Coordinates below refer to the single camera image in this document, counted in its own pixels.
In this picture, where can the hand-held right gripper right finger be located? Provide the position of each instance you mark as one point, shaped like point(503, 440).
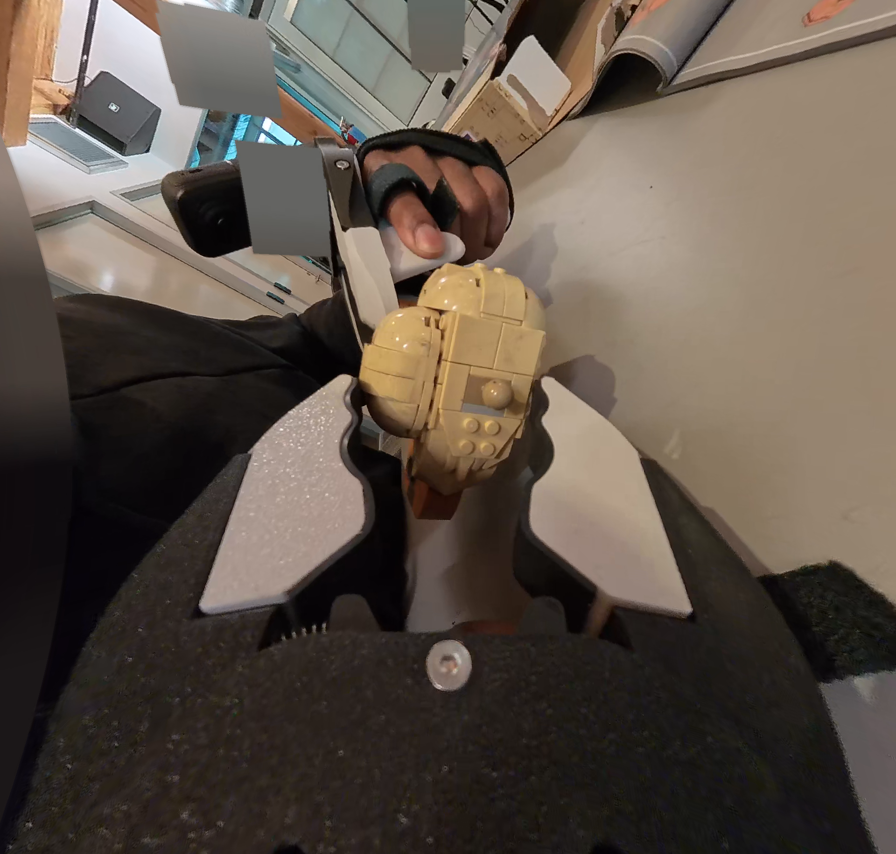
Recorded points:
point(609, 504)

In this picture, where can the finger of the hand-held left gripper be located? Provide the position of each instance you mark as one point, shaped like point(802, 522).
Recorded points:
point(360, 273)

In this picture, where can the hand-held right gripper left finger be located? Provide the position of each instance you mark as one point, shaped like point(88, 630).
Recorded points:
point(294, 490)

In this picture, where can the tan brick model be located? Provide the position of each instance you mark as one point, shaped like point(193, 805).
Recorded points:
point(483, 350)

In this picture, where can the person's left hand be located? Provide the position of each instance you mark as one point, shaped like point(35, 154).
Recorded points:
point(476, 195)

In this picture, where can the black speaker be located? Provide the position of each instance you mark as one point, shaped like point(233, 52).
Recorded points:
point(115, 115)

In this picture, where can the floor vent grille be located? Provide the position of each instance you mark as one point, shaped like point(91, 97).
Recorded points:
point(77, 141)

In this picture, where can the person's black clothing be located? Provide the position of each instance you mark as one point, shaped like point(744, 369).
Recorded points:
point(175, 378)

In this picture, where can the cardboard box with white tab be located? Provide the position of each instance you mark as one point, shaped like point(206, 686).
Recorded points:
point(504, 111)

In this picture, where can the open illustrated booklet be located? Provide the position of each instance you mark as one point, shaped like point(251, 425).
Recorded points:
point(735, 41)

